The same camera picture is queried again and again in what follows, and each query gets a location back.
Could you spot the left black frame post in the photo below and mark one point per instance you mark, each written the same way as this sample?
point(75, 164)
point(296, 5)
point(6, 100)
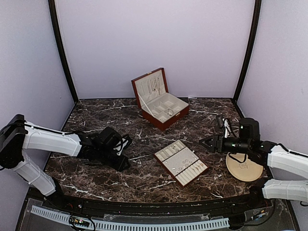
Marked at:
point(61, 51)

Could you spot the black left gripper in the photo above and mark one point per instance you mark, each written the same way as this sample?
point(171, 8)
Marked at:
point(120, 165)

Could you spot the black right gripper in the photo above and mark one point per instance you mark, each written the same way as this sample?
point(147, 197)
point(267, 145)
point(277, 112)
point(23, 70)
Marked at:
point(220, 147)

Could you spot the red wooden jewelry box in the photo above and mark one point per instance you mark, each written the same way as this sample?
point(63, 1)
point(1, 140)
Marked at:
point(157, 105)

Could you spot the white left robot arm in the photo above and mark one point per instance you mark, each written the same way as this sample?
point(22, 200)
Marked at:
point(19, 135)

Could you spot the beige round plate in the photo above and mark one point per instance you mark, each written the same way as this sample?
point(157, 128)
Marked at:
point(243, 168)

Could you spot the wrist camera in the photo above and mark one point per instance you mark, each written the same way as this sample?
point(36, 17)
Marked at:
point(125, 143)
point(225, 125)

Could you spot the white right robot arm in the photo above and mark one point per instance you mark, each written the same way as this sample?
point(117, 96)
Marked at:
point(267, 154)

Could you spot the red jewelry tray insert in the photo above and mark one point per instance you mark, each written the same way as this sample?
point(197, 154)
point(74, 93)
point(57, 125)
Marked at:
point(181, 163)

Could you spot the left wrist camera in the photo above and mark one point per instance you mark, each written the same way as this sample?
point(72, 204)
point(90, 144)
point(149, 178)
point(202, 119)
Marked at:
point(125, 143)

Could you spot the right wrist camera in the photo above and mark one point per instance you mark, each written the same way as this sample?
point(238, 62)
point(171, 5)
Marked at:
point(225, 125)

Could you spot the white slotted cable duct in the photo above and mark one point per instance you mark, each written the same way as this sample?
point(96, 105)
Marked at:
point(121, 223)

